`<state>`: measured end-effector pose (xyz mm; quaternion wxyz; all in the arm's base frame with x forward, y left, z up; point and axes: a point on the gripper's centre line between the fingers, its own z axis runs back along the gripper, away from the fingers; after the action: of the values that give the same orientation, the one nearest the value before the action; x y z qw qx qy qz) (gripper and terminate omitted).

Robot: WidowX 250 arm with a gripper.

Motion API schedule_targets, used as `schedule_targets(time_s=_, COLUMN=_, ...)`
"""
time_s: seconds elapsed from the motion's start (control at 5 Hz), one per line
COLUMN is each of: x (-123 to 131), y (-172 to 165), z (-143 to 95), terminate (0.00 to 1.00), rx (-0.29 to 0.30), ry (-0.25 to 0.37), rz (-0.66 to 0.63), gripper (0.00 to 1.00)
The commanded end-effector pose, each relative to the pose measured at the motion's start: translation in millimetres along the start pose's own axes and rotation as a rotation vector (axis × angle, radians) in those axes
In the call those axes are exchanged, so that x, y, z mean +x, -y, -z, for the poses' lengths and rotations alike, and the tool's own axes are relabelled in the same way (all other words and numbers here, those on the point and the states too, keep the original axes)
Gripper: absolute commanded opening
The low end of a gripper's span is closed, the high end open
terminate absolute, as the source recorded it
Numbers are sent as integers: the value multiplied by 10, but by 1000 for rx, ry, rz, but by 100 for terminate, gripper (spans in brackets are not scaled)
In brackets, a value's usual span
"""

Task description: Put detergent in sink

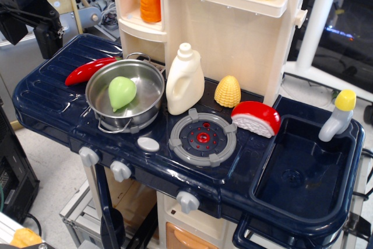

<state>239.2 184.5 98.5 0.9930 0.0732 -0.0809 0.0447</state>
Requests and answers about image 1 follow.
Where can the steel pot with handles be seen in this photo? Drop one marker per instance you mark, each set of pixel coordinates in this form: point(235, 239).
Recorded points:
point(142, 110)

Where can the yellow toy corn cob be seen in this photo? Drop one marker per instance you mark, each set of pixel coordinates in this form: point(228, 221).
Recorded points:
point(228, 92)

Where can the cream toy detergent bottle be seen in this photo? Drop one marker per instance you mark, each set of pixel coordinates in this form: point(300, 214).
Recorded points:
point(185, 83)

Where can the aluminium frame cart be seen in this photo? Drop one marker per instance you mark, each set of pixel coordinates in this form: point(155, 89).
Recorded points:
point(81, 219)

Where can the white pipe stand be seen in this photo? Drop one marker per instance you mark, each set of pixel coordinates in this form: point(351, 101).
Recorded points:
point(302, 68)

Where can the grey stove knob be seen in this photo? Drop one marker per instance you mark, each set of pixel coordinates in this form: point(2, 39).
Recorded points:
point(120, 171)
point(187, 201)
point(88, 156)

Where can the grey right stove knob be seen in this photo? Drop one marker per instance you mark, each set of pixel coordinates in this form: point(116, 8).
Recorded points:
point(187, 201)

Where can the grey toy stove burner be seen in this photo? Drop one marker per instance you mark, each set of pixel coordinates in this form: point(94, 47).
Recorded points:
point(203, 139)

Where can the navy toy kitchen counter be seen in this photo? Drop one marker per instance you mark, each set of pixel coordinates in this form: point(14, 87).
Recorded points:
point(44, 104)

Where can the grey oval button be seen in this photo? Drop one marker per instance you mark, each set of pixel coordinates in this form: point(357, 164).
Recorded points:
point(148, 144)

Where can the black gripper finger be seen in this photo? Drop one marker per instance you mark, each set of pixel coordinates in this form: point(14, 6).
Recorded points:
point(47, 27)
point(12, 29)

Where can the orange toy carrot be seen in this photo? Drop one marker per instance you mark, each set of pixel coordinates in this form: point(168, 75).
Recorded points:
point(150, 10)

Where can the grey middle stove knob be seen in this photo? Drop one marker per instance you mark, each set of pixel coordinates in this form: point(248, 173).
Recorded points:
point(120, 171)

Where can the cream toy kitchen shelf unit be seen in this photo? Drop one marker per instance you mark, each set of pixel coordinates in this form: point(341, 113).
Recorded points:
point(247, 39)

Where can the navy toy sink basin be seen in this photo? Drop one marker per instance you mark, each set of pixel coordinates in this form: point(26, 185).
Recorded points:
point(304, 177)

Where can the black computer case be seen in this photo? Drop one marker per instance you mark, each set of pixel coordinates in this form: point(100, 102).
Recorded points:
point(19, 184)

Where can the grey faucet with yellow cap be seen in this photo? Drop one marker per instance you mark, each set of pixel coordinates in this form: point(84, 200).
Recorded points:
point(341, 116)

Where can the red toy chili pepper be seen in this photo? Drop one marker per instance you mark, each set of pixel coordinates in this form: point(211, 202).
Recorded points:
point(85, 72)

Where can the orange toy drawer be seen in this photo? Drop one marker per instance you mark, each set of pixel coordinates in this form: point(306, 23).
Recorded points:
point(179, 238)

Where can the grey left stove knob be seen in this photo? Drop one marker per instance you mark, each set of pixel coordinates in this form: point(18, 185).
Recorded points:
point(88, 156)

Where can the light green toy pear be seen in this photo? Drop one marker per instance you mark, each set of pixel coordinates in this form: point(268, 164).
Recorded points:
point(121, 91)

